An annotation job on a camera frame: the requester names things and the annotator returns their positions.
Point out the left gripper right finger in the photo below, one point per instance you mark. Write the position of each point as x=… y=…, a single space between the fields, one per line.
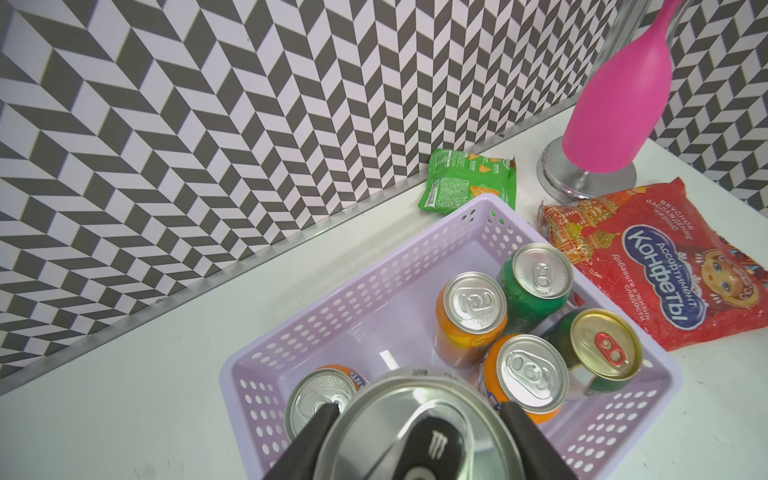
x=539 y=458

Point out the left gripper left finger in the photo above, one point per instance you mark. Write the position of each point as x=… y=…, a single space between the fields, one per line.
x=299 y=460

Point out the orange fanta can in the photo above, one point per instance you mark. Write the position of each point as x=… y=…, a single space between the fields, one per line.
x=333 y=383

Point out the green can gold top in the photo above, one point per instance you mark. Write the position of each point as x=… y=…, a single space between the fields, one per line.
x=601 y=350

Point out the orange schweppes can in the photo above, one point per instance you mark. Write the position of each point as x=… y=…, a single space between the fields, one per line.
x=527 y=370

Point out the orange soda can back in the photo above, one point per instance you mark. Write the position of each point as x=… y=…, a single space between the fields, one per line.
x=471 y=313

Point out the green can back row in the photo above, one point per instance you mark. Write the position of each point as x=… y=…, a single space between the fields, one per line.
x=537 y=281

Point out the red candy bag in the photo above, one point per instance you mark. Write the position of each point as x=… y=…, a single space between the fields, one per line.
x=653 y=254

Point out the chrome glass holder stand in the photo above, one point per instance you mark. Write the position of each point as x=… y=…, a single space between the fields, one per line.
x=559 y=177

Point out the green snack packet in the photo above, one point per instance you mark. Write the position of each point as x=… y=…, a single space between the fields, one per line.
x=456 y=178

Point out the pink wine glass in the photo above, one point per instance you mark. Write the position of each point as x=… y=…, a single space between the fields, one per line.
x=623 y=101

